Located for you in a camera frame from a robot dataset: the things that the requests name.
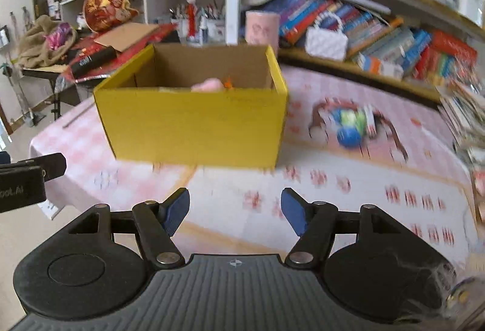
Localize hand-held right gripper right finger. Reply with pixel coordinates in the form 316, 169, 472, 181
281, 187, 407, 268

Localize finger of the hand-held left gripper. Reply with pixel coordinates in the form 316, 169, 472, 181
0, 152, 67, 180

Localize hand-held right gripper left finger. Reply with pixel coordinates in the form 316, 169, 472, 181
67, 187, 190, 268

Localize yellow cardboard box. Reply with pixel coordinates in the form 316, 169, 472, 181
93, 43, 289, 170

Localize blue ball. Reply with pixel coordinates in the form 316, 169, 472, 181
336, 126, 363, 148

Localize green frog toy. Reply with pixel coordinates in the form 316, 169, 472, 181
337, 109, 366, 131

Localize round pink plush toy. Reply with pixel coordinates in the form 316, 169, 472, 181
190, 78, 234, 93

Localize thin wooden stick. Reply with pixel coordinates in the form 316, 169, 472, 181
62, 101, 95, 127

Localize long black box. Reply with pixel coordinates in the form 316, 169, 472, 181
71, 46, 118, 79

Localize brown plush blanket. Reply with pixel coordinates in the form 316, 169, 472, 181
17, 14, 79, 69

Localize small white black gadget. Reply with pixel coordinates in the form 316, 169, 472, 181
361, 106, 380, 137

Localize pink purple bow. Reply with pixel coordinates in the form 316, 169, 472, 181
43, 22, 75, 50

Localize brown cardboard sheet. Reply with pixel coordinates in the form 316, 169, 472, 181
93, 23, 160, 52

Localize red paper sheets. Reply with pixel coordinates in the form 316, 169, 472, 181
62, 23, 179, 84

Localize red gold monkey decoration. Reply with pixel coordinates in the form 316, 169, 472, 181
83, 0, 139, 32

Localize white blue medicine box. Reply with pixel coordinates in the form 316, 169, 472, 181
358, 54, 404, 80

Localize white quilted handbag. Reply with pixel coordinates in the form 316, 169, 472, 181
305, 10, 349, 63

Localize pink printed cylinder container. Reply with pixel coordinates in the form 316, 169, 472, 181
245, 10, 281, 55

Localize clear brush holder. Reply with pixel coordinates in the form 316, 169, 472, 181
199, 0, 228, 46

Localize red white bottle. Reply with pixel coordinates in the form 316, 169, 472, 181
185, 0, 200, 42

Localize pile of notebooks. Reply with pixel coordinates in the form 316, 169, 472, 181
437, 80, 485, 173

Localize row of colourful books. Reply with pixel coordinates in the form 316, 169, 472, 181
278, 0, 433, 63

